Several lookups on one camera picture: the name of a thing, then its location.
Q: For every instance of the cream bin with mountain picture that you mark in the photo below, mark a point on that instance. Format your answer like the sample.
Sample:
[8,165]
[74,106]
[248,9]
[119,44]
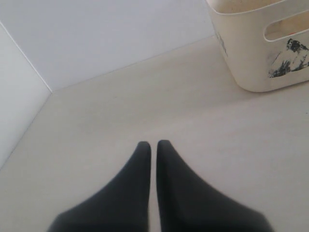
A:
[254,40]

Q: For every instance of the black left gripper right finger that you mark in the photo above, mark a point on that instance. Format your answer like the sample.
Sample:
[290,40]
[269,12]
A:
[189,204]

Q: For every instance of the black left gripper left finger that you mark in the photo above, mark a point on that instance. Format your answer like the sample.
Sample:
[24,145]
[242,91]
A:
[121,206]

